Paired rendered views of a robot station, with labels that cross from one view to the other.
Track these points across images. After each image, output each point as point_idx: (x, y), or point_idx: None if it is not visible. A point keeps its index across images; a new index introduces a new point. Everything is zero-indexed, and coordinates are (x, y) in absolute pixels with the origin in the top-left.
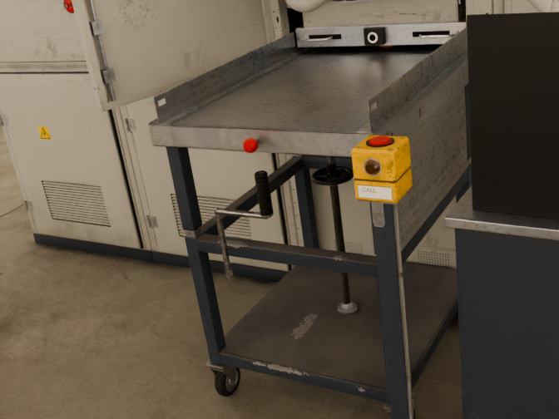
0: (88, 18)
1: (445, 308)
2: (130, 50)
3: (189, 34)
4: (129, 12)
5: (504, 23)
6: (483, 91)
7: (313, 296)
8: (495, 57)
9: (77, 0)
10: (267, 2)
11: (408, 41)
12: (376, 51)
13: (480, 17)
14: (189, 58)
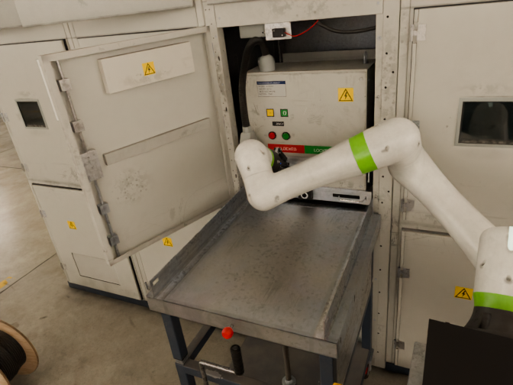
0: (97, 202)
1: (356, 383)
2: (130, 217)
3: (173, 196)
4: (128, 190)
5: (465, 334)
6: (437, 370)
7: (263, 367)
8: (452, 353)
9: (87, 193)
10: (228, 164)
11: (330, 198)
12: (305, 201)
13: (442, 323)
14: (173, 212)
